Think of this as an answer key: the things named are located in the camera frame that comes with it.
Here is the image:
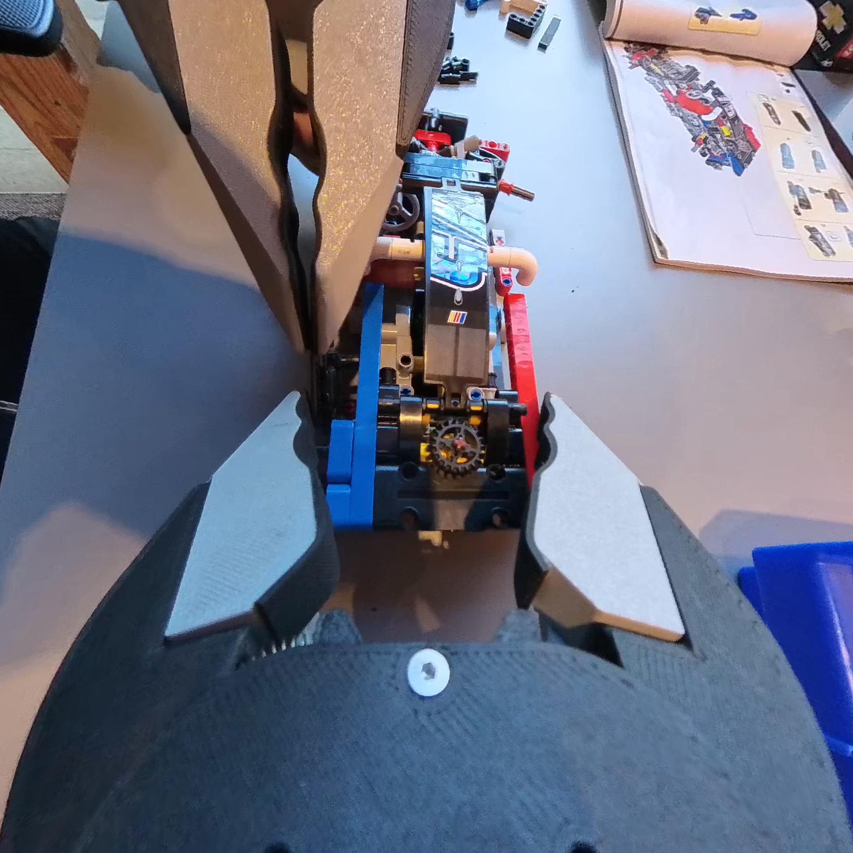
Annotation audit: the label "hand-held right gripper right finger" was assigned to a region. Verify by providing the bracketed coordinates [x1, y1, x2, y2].
[514, 393, 687, 644]

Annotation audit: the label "toy brick car chassis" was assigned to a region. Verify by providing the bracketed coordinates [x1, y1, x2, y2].
[320, 110, 541, 534]

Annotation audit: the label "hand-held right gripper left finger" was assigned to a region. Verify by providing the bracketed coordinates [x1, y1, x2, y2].
[165, 392, 341, 642]

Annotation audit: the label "small black brick part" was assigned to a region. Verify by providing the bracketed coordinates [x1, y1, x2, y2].
[313, 350, 347, 427]

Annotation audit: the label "wooden post with bolts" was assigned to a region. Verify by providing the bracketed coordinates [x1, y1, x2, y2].
[0, 0, 91, 182]

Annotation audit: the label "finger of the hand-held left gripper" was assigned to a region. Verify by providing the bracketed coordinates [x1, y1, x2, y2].
[170, 0, 314, 351]
[310, 0, 409, 351]

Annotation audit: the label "blue storage bin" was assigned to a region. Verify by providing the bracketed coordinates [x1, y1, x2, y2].
[736, 543, 853, 853]

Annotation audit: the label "person's dark clothed body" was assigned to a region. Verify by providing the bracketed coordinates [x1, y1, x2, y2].
[0, 216, 54, 467]

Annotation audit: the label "open instruction booklet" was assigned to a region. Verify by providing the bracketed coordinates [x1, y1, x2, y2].
[600, 0, 853, 282]

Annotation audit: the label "black toy set box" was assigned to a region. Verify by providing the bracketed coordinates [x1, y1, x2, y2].
[793, 0, 853, 71]

